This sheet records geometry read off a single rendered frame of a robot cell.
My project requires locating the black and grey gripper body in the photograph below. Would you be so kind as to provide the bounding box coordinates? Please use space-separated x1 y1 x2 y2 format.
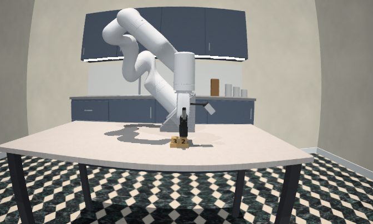
175 92 193 119

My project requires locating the tan calendar cube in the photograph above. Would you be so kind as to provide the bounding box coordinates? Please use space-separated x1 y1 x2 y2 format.
180 137 187 144
171 136 179 144

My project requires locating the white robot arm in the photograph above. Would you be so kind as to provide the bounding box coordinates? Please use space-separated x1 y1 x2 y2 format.
102 8 195 119

